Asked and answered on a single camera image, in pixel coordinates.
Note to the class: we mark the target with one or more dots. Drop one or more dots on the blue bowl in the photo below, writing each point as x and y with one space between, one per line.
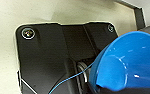
127 61

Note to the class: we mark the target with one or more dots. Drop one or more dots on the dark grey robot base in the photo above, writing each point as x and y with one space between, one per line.
47 56

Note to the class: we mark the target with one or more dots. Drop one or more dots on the round lit base button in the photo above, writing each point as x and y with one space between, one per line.
27 32

